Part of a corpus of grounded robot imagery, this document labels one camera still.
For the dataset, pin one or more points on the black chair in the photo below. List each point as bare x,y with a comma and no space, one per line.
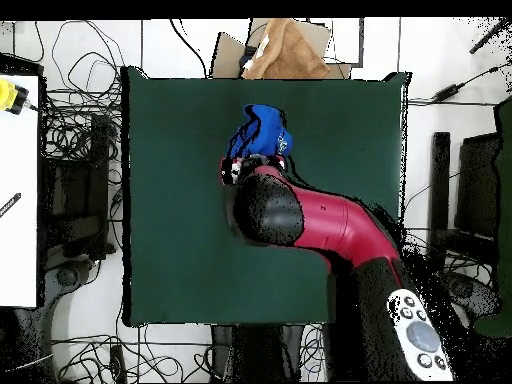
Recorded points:
478,184

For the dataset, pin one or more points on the brown towel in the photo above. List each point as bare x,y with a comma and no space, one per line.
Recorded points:
288,56

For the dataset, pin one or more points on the black rod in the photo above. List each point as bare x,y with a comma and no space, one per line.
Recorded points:
490,36

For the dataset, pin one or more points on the black marker pen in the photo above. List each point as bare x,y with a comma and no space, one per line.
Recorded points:
10,204

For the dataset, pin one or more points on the white table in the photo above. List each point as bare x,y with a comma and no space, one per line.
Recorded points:
18,180

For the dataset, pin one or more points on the blue shirt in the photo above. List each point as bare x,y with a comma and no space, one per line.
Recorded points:
264,132

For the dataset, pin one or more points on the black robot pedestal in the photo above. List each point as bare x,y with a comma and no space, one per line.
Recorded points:
260,352

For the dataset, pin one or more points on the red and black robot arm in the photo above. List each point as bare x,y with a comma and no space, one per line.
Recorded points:
332,228

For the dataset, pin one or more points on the dark green table cloth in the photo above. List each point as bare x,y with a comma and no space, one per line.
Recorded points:
180,240

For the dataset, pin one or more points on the cardboard box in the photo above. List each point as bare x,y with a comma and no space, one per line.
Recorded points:
228,56

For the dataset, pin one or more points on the yellow and black tool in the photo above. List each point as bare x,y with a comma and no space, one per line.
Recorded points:
8,96

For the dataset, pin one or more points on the black metal frame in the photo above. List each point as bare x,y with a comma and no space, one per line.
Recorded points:
98,180

